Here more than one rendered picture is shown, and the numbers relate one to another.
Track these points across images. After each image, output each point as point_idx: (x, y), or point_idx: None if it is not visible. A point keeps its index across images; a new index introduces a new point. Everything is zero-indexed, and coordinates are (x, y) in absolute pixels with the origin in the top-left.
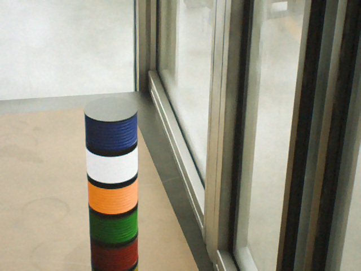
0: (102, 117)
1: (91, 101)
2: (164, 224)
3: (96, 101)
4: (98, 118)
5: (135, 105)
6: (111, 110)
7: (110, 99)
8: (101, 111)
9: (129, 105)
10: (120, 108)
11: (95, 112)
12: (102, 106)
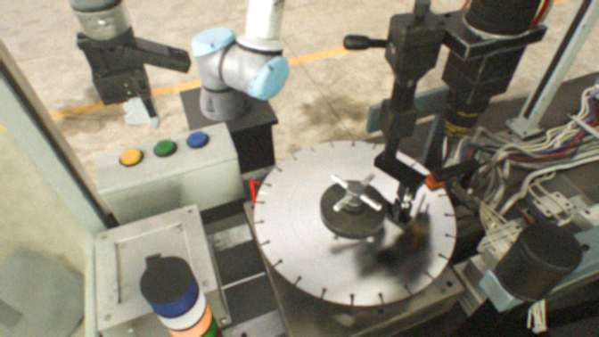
0: (172, 262)
1: (185, 290)
2: None
3: (181, 290)
4: (176, 259)
5: (141, 291)
6: (164, 275)
7: (167, 298)
8: (174, 272)
9: (147, 289)
10: (156, 281)
11: (180, 269)
12: (173, 281)
